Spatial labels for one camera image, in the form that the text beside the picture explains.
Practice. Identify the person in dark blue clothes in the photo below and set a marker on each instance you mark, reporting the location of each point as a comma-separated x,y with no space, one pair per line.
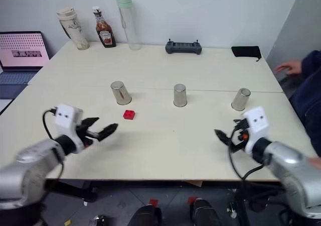
309,98

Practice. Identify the open laptop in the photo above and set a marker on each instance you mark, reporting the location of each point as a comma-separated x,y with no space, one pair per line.
21,52

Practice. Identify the black cloth pouch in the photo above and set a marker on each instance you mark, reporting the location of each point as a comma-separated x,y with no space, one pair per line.
245,51

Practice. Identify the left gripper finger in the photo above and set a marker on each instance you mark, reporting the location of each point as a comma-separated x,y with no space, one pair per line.
107,131
89,121

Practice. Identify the clear bottle with green lid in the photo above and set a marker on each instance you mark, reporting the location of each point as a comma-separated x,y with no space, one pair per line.
129,22

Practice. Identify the ketchup bottle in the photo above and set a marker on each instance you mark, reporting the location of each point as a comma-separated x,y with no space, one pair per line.
105,30

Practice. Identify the steel cup with red reflection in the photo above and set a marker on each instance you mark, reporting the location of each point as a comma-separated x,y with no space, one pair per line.
120,93

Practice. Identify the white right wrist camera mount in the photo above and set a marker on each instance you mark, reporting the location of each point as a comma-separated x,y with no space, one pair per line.
257,125

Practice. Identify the red scrap on floor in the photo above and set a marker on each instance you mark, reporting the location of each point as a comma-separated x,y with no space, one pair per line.
153,202
192,200

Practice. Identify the brown cardboard scrap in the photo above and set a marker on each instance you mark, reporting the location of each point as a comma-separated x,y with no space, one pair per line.
195,183

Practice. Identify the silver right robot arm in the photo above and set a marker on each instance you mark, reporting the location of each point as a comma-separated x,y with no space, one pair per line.
293,170

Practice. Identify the black table frame leg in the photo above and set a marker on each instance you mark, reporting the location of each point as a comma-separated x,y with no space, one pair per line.
250,201
72,189

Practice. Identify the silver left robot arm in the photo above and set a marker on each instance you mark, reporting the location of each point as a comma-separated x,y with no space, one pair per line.
27,165

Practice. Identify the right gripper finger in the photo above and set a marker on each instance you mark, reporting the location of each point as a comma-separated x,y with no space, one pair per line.
222,136
239,121

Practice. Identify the person's right hand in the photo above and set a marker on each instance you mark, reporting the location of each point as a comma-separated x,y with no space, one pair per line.
291,67

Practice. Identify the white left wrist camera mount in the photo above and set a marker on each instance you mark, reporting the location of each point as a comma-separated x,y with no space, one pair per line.
66,118

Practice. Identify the person's left hand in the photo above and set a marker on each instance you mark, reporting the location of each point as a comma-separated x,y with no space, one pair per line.
316,161

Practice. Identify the dark rounded shape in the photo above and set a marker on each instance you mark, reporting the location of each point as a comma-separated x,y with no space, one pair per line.
205,213
146,216

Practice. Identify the beige travel tumbler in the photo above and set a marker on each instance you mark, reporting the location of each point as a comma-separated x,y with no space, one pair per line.
74,30

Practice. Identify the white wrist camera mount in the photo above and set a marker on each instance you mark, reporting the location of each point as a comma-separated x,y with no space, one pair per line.
257,125
66,118

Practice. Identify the grey remote controller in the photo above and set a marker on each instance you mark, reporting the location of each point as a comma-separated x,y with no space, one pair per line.
183,47

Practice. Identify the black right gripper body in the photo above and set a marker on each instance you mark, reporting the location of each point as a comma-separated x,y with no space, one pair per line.
238,143

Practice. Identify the upside-down steel cup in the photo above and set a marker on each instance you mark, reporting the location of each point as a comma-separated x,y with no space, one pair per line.
180,95
241,99

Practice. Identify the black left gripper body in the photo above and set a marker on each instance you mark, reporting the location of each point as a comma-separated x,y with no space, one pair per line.
86,136

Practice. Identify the red toy brick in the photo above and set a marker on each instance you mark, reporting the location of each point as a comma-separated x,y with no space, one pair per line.
129,114

